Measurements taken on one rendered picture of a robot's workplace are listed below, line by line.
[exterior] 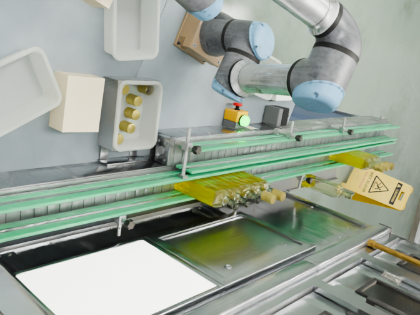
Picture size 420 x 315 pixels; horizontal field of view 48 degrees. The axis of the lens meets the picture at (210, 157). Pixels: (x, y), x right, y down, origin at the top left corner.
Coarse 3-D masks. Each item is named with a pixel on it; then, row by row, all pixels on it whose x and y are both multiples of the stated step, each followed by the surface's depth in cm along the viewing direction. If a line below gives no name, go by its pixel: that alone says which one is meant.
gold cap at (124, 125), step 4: (124, 120) 154; (120, 124) 153; (124, 124) 152; (128, 124) 151; (132, 124) 152; (120, 128) 153; (124, 128) 152; (128, 128) 151; (132, 128) 152; (128, 132) 151; (132, 132) 153
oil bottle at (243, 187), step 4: (212, 176) 167; (216, 176) 167; (220, 176) 167; (224, 176) 168; (228, 176) 169; (220, 180) 165; (224, 180) 164; (228, 180) 164; (232, 180) 165; (236, 180) 166; (232, 184) 161; (236, 184) 161; (240, 184) 162; (244, 184) 162; (240, 188) 160; (244, 188) 160; (248, 188) 161; (240, 192) 160; (244, 192) 160; (244, 196) 160
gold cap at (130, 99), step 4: (128, 96) 152; (132, 96) 151; (136, 96) 150; (128, 100) 151; (132, 100) 150; (136, 100) 150; (140, 100) 151; (132, 104) 151; (136, 104) 150; (140, 104) 152
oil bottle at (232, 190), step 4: (204, 180) 162; (208, 180) 162; (212, 180) 163; (216, 180) 163; (216, 184) 159; (220, 184) 159; (224, 184) 160; (228, 184) 160; (224, 188) 157; (228, 188) 157; (232, 188) 157; (236, 188) 158; (228, 192) 155; (232, 192) 155; (236, 192) 156; (232, 196) 155
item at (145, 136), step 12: (120, 84) 141; (132, 84) 144; (144, 84) 147; (156, 84) 151; (120, 96) 142; (144, 96) 157; (156, 96) 154; (120, 108) 143; (144, 108) 158; (156, 108) 155; (120, 120) 153; (132, 120) 157; (144, 120) 159; (156, 120) 155; (120, 132) 155; (144, 132) 159; (156, 132) 157; (120, 144) 151; (132, 144) 153; (144, 144) 156
